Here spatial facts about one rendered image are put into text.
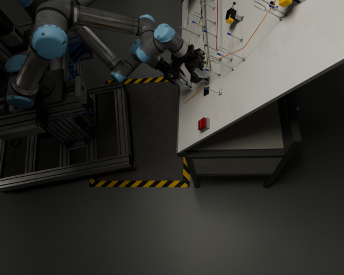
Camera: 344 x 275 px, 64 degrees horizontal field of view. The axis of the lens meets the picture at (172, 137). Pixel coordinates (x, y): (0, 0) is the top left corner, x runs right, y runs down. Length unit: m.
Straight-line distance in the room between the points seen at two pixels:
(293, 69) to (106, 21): 0.75
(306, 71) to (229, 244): 1.61
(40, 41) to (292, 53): 0.89
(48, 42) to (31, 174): 1.74
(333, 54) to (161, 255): 1.88
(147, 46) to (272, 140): 0.89
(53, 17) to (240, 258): 1.97
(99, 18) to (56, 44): 0.23
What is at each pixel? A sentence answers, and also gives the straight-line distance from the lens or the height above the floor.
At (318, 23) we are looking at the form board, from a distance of 1.07.
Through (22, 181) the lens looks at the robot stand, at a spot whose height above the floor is 0.21.
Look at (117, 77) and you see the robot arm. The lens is 1.48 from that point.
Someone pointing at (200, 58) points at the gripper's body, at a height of 1.30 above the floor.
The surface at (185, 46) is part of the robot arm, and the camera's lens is 1.22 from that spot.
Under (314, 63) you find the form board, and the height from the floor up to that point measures 1.55.
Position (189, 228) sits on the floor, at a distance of 2.33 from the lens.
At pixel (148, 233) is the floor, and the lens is 2.39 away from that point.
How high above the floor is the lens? 2.31
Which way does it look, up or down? 65 degrees down
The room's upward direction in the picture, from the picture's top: 21 degrees counter-clockwise
